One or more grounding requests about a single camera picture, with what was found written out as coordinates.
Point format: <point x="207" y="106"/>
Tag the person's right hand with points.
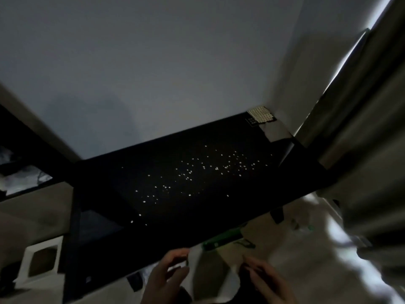
<point x="272" y="288"/>

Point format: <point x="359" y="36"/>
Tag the person's left hand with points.
<point x="161" y="281"/>

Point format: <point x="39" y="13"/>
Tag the plain grey cleaning cloth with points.
<point x="212" y="275"/>

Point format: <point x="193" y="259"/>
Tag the white crumbs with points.
<point x="217" y="168"/>

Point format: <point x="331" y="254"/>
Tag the black table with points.
<point x="158" y="227"/>

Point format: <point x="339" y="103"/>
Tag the green plastic object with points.
<point x="221" y="239"/>

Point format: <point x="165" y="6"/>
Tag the white square bin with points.
<point x="28" y="275"/>

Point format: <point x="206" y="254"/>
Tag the yellow checkered cloth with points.
<point x="261" y="114"/>

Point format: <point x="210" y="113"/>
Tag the grey curtain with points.
<point x="364" y="123"/>

